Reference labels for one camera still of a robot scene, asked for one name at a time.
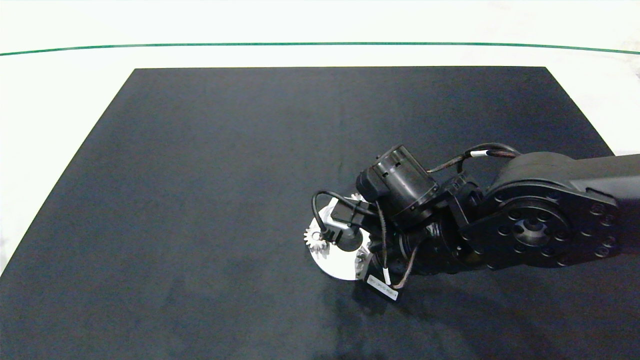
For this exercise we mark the small steel gear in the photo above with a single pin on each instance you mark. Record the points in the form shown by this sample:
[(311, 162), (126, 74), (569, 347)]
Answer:
[(312, 242)]

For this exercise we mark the black box with white label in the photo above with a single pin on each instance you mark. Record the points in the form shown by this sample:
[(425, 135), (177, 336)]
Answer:
[(384, 291)]

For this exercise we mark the round white plate with pins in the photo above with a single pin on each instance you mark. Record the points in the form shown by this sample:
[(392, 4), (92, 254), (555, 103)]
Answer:
[(336, 262)]

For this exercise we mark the dark rectangular mat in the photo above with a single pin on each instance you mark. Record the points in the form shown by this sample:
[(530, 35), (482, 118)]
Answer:
[(200, 200)]

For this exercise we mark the boxy wrist camera shiny side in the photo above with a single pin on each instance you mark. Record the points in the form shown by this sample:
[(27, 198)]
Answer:
[(344, 220)]

